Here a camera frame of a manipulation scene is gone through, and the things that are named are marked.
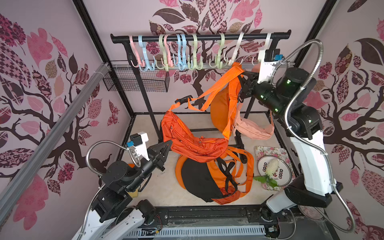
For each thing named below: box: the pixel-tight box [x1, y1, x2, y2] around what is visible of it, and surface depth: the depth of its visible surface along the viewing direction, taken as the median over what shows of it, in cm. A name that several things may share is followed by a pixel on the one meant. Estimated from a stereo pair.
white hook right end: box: [252, 32, 272, 66], surface depth 54 cm
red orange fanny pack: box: [161, 103, 229, 163], surface depth 57 cm
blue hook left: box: [138, 35, 156, 72], surface depth 58 cm
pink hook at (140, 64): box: [129, 35, 144, 68], surface depth 57 cm
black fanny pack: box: [181, 158, 223, 202], surface depth 82 cm
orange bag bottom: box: [175, 146, 255, 205], surface depth 85 cm
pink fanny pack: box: [232, 102, 275, 140], surface depth 77 cm
